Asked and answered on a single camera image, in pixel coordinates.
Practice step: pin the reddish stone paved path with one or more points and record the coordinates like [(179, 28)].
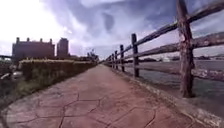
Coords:
[(100, 96)]

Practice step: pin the tall dark building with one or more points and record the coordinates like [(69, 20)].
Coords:
[(62, 47)]

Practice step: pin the trimmed green hedge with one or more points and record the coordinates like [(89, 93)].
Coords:
[(50, 70)]

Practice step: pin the grey stone kerb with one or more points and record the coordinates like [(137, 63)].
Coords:
[(173, 100)]

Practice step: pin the large dark building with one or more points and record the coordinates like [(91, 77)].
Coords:
[(32, 49)]

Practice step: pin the grass strip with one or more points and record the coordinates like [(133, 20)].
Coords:
[(20, 88)]

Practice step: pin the grey water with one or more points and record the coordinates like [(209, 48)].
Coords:
[(206, 83)]

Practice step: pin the wooden rail fence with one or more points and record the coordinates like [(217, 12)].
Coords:
[(185, 50)]

